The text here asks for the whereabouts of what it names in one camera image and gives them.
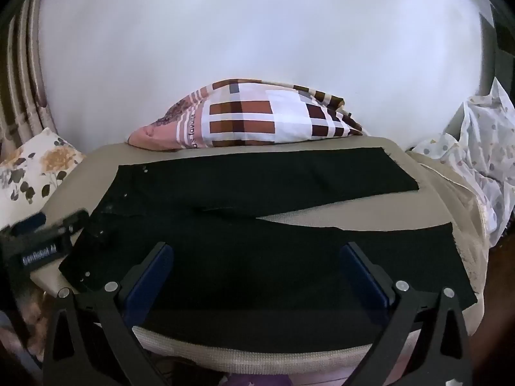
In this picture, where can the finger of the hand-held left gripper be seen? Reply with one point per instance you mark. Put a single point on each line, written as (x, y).
(70, 220)
(28, 223)

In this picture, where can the plaid brown white pillow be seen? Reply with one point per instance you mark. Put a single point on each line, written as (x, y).
(249, 116)

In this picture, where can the striped beige curtain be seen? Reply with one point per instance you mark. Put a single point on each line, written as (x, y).
(24, 100)

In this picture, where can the beige bed mattress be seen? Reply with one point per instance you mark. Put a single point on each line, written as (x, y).
(434, 209)

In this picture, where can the white spotted cloth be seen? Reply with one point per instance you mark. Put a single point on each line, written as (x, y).
(483, 144)

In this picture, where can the floral white pillow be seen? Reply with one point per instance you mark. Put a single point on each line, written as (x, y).
(36, 161)

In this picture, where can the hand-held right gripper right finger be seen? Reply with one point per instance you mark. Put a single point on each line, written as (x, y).
(358, 273)

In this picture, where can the black pants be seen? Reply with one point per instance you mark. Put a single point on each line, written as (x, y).
(261, 273)

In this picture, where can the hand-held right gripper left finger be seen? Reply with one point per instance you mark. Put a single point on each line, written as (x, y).
(155, 273)

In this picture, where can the purple patterned clothing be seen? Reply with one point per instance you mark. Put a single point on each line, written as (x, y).
(257, 381)

